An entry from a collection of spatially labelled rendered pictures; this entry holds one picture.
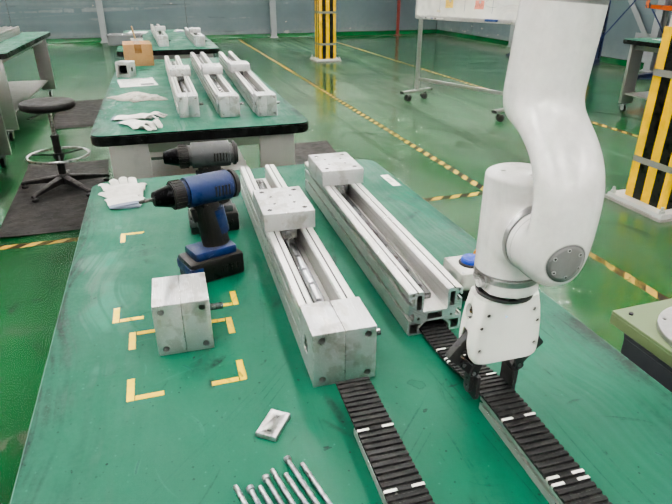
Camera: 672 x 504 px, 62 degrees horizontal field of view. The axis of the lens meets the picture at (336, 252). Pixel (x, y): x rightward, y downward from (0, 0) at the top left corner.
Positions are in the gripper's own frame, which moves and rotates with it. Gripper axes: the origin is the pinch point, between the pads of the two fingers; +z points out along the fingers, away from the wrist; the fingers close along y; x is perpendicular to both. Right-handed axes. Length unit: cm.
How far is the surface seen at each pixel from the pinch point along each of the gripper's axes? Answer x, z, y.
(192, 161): 74, -14, -37
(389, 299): 27.8, 1.6, -5.0
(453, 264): 31.3, -2.1, 9.5
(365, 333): 10.8, -3.8, -15.5
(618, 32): 826, 29, 726
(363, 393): 2.6, 0.4, -18.4
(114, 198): 101, 2, -59
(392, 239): 45.7, -2.0, 2.3
